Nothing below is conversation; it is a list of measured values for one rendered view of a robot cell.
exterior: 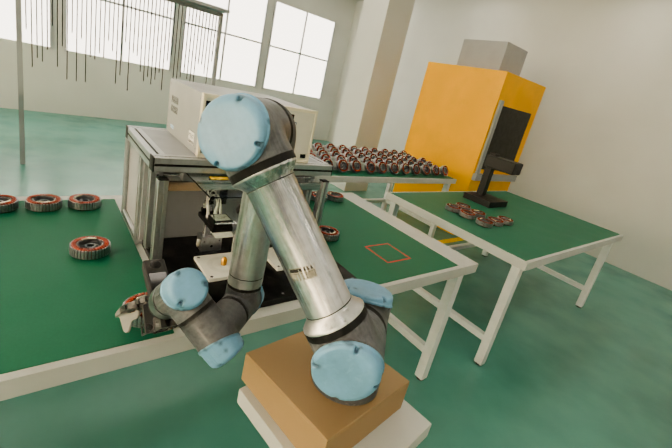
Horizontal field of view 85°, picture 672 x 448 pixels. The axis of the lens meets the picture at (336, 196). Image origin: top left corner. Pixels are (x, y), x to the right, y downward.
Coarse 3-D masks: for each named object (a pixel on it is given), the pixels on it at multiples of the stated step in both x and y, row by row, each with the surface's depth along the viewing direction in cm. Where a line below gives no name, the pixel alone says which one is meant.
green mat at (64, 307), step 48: (0, 240) 115; (48, 240) 121; (0, 288) 96; (48, 288) 100; (96, 288) 104; (144, 288) 109; (0, 336) 82; (48, 336) 85; (96, 336) 88; (144, 336) 91
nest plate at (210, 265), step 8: (200, 256) 126; (208, 256) 127; (216, 256) 129; (224, 256) 130; (200, 264) 122; (208, 264) 123; (216, 264) 124; (208, 272) 118; (216, 272) 119; (224, 272) 120; (208, 280) 115; (216, 280) 116
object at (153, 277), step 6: (144, 264) 83; (150, 264) 83; (156, 264) 84; (162, 264) 85; (144, 270) 82; (150, 270) 82; (156, 270) 83; (162, 270) 84; (144, 276) 82; (150, 276) 81; (156, 276) 82; (162, 276) 83; (150, 282) 80; (156, 282) 81; (150, 288) 79
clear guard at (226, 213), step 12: (204, 180) 115; (216, 180) 117; (228, 180) 120; (204, 192) 106; (216, 192) 107; (228, 192) 109; (240, 192) 112; (216, 204) 102; (228, 204) 105; (216, 216) 101; (228, 216) 103
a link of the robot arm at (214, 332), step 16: (208, 304) 69; (224, 304) 74; (240, 304) 76; (192, 320) 67; (208, 320) 67; (224, 320) 70; (240, 320) 74; (192, 336) 67; (208, 336) 67; (224, 336) 68; (240, 336) 71; (208, 352) 67; (224, 352) 67
